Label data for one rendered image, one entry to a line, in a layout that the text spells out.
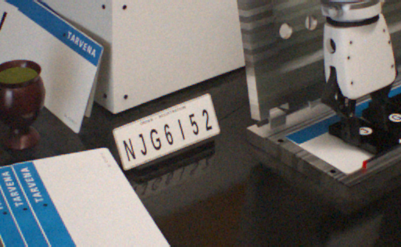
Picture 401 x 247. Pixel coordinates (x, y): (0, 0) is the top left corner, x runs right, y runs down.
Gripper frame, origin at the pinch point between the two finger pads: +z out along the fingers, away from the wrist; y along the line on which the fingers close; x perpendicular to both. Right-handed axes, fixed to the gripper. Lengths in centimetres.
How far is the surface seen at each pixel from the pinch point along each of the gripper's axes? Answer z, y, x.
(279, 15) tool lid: -14.6, -3.5, 11.4
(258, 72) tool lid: -8.3, -9.3, 10.4
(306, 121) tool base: 0.6, -2.8, 9.3
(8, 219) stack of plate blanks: -5, -54, 3
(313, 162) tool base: 2.4, -9.7, 0.7
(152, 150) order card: -0.9, -23.9, 16.1
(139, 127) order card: -4.2, -24.8, 16.9
